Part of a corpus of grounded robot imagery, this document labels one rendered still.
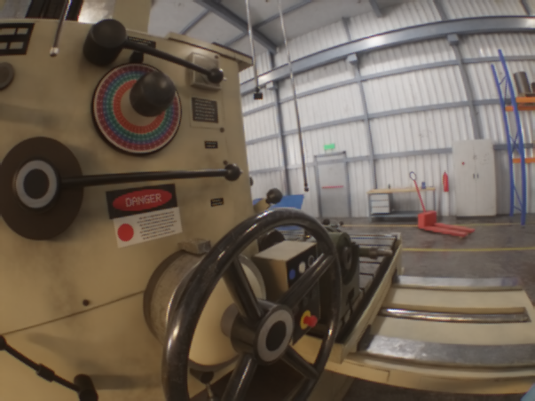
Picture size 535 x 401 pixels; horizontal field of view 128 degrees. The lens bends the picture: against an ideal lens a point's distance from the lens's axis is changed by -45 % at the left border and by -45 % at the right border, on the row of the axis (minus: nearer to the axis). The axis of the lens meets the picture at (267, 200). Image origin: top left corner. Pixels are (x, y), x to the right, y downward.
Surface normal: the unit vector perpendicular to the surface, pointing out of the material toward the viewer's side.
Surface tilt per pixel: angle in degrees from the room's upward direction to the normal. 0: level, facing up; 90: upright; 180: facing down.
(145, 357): 90
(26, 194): 90
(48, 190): 90
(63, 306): 90
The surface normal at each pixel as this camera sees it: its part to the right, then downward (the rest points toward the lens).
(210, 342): 0.69, 0.03
